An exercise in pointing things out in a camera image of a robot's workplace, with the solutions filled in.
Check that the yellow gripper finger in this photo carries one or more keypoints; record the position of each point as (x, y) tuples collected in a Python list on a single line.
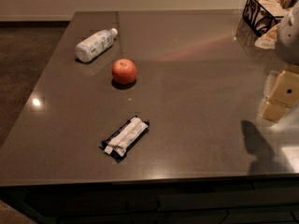
[(270, 84), (284, 98)]

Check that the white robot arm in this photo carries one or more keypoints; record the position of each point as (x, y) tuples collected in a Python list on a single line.
[(287, 41)]

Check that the red apple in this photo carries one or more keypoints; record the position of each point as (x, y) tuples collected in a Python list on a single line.
[(124, 71)]

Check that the paper packets in basket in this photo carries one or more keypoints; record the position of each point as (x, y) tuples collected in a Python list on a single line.
[(269, 16)]

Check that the white plastic bottle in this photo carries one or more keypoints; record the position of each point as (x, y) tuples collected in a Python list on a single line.
[(95, 44)]

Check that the black wire basket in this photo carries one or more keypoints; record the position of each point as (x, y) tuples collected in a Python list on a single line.
[(250, 13)]

